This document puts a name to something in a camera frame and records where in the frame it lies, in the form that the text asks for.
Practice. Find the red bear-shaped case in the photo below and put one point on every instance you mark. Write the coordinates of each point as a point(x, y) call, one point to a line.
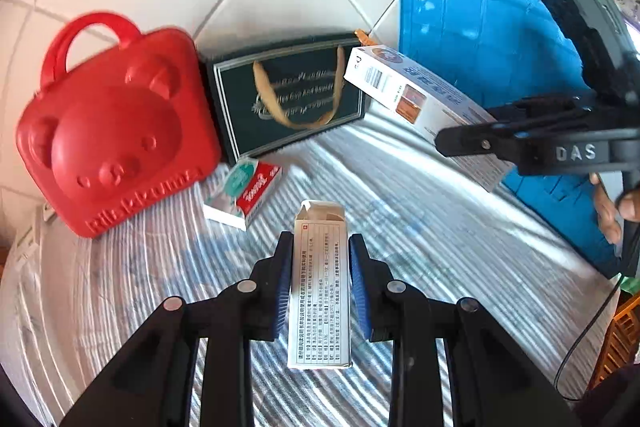
point(115, 132)

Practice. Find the dark cloth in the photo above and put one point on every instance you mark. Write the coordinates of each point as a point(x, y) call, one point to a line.
point(615, 402)

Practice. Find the white printed medicine box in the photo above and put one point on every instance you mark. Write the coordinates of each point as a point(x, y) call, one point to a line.
point(320, 297)

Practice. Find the dark green gift box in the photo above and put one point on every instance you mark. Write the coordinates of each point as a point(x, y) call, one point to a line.
point(300, 82)

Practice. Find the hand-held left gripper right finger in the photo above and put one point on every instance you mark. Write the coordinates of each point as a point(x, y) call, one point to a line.
point(360, 287)

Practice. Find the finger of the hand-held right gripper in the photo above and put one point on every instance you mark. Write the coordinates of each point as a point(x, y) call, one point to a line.
point(475, 142)
point(540, 107)

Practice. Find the person's right hand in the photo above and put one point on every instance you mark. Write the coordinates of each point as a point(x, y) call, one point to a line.
point(607, 212)

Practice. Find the wooden chair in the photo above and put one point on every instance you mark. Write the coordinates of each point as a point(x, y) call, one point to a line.
point(620, 342)

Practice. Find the white striped bed sheet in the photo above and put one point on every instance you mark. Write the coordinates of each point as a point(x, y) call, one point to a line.
point(425, 257)

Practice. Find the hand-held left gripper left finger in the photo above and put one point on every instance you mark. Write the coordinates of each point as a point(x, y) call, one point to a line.
point(282, 287)

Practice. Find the long white blue box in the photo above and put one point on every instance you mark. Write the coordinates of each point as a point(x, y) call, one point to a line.
point(400, 77)

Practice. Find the white green red toothpaste box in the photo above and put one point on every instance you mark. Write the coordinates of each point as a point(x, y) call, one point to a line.
point(250, 187)

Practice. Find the blue plastic storage crate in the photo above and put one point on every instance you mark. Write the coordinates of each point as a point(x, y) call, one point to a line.
point(475, 32)

